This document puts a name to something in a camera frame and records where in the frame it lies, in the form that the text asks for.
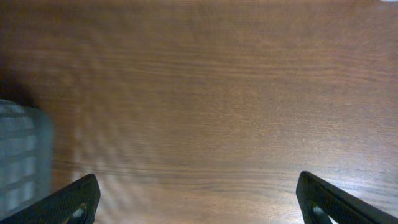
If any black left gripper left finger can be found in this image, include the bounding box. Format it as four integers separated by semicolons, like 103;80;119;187
1;174;101;224

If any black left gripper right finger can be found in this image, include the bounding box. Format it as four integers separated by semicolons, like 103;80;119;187
296;171;397;224

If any grey plastic basket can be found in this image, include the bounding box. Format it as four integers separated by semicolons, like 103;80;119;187
1;100;54;219

